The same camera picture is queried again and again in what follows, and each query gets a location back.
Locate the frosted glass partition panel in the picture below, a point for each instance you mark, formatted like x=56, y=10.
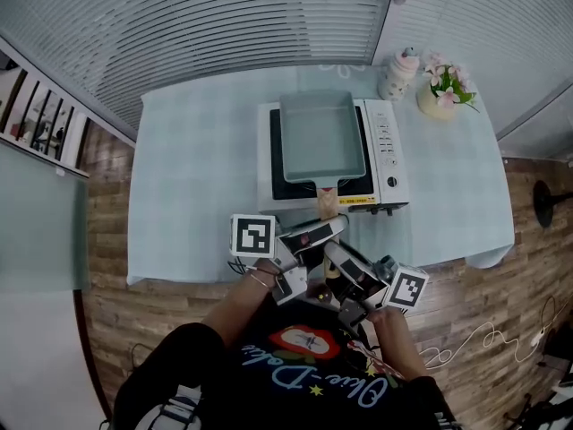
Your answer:
x=40, y=222

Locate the person's black star-print shoe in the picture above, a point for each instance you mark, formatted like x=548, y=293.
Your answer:
x=323, y=293

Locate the black office chair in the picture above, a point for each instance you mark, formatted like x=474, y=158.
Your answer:
x=532, y=408

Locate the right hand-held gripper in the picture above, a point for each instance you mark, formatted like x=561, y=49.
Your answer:
x=405, y=285

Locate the person's left forearm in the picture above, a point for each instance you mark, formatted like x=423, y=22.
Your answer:
x=237, y=307

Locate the cream pot with pink flowers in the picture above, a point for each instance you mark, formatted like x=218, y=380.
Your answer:
x=441, y=101

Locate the round black side table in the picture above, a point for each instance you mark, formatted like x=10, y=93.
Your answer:
x=544, y=202

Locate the table with light blue cloth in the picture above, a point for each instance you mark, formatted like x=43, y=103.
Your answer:
x=192, y=173

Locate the person's black printed t-shirt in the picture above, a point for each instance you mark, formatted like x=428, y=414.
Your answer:
x=291, y=388

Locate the white patterned lidded jar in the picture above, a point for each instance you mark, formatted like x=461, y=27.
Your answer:
x=398, y=79

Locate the person's right forearm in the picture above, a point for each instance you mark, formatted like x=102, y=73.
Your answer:
x=398, y=343

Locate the white portable gas stove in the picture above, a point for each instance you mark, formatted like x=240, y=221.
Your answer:
x=387, y=150

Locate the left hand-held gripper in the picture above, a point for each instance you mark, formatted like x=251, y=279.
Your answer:
x=253, y=235

